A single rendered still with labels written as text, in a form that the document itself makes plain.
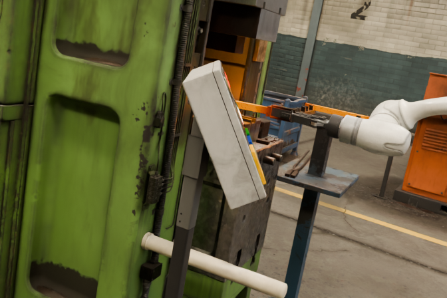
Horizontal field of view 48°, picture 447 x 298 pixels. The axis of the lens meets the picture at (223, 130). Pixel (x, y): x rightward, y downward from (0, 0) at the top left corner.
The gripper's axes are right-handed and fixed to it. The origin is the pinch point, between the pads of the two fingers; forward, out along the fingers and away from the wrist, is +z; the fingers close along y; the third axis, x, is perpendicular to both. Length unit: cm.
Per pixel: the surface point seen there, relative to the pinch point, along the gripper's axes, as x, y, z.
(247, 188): -7, -69, -16
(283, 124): -62, 352, 99
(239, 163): -2, -70, -14
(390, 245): -104, 209, -39
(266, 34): 24.5, -3.5, 9.8
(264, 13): 30.9, -9.0, 9.9
